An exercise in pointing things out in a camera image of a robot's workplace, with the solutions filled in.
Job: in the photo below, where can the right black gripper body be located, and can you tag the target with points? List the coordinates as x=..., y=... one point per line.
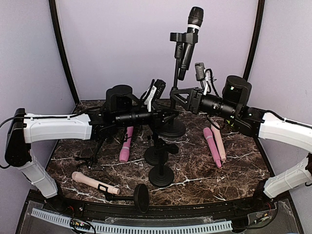
x=194, y=107

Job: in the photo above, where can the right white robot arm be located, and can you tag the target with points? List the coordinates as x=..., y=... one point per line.
x=254, y=122

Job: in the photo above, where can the black stand with black microphone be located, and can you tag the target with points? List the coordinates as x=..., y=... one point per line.
x=175, y=128

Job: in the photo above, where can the beige microphone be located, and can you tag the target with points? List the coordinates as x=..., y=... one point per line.
x=81, y=178
x=218, y=139

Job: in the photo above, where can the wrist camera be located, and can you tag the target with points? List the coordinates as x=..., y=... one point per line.
x=206, y=78
x=154, y=91

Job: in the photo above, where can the black microphone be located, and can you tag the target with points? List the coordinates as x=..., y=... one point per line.
x=190, y=38

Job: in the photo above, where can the black round-base desk stand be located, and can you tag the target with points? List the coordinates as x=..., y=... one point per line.
x=162, y=176

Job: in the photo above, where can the small pink microphone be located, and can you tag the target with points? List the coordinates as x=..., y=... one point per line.
x=125, y=150

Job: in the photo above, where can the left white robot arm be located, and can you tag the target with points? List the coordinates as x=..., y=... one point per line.
x=121, y=109

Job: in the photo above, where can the black tripod stand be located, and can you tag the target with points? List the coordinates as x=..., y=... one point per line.
x=92, y=162

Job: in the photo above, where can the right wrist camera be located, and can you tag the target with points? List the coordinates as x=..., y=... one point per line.
x=206, y=78

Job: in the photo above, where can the black frame post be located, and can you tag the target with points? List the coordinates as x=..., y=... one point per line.
x=255, y=37
x=61, y=50

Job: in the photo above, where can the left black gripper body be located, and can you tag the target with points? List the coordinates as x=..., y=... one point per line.
x=156, y=119

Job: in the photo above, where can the right black frame post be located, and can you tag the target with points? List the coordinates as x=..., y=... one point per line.
x=255, y=37

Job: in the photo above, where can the large pink microphone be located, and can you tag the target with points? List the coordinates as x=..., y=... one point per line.
x=212, y=146

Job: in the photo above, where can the black front rail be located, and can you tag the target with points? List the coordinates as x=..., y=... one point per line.
x=227, y=210

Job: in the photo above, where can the black stand holding beige microphone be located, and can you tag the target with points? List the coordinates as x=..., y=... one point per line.
x=158, y=153

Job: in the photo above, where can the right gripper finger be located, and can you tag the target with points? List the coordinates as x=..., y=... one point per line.
x=187, y=91
x=182, y=100

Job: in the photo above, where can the grey cable duct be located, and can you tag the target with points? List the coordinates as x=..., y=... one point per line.
x=128, y=226

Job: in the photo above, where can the black front stand lying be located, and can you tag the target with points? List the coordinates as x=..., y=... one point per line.
x=140, y=197

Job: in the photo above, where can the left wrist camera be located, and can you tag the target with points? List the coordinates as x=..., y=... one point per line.
x=154, y=91

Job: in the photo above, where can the left black frame post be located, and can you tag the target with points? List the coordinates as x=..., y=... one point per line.
x=61, y=50

